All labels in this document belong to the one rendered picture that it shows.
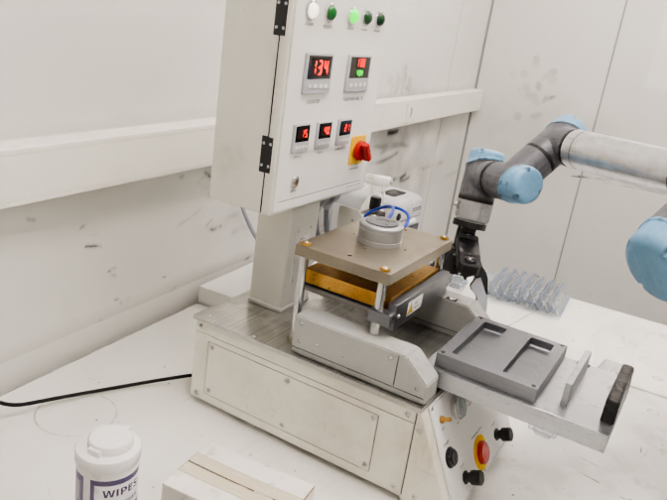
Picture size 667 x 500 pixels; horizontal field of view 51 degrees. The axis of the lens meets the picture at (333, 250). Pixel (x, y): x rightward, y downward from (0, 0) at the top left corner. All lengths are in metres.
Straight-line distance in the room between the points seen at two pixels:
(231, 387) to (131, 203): 0.47
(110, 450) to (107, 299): 0.61
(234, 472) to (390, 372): 0.28
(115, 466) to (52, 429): 0.33
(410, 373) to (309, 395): 0.20
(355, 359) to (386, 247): 0.21
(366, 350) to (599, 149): 0.57
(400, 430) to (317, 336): 0.20
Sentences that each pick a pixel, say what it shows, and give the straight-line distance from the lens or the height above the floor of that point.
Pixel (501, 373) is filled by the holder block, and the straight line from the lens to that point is 1.13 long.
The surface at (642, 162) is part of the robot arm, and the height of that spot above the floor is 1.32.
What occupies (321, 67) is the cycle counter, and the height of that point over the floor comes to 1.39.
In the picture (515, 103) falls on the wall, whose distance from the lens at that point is 3.61.
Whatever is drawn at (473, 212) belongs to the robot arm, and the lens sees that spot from 1.48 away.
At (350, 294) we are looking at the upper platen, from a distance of 1.18.
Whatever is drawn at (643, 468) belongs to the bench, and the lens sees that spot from 1.51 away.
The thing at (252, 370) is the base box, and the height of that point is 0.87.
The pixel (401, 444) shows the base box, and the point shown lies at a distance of 1.16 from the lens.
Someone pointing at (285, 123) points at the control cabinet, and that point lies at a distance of 1.14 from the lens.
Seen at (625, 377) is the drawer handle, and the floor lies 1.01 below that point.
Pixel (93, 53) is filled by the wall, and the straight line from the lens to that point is 1.39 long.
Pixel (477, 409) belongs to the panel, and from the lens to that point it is 1.31.
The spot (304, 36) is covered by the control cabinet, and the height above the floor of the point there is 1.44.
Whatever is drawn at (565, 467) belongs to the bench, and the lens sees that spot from 1.42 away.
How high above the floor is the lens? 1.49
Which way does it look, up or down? 19 degrees down
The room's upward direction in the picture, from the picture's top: 8 degrees clockwise
